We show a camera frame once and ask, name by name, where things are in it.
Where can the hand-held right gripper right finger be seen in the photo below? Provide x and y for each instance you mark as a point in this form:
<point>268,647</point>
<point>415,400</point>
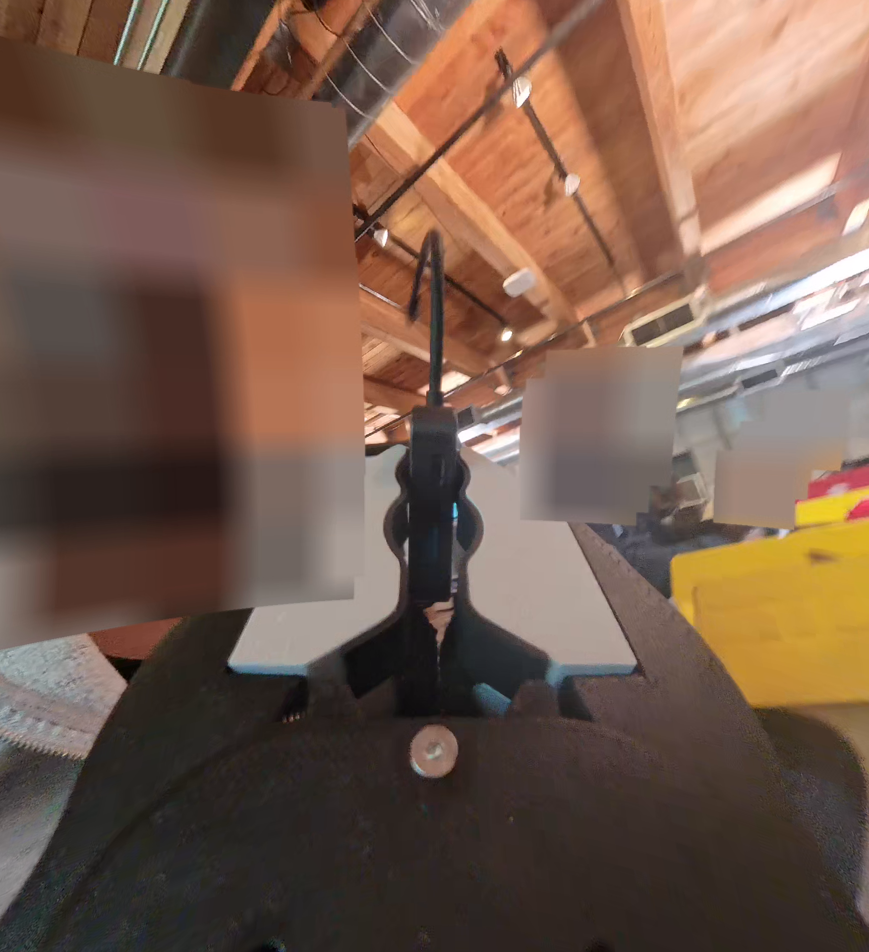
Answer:
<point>538,610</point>

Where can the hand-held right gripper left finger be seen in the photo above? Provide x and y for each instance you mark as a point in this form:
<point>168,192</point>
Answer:
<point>293,639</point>

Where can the yellow plastic bin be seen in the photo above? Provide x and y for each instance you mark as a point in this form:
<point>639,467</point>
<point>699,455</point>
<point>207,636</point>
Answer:
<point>776,610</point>
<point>836,509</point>

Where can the grey sweatshirt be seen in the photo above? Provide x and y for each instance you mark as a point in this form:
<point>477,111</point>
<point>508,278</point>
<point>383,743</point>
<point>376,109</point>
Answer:
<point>25,684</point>

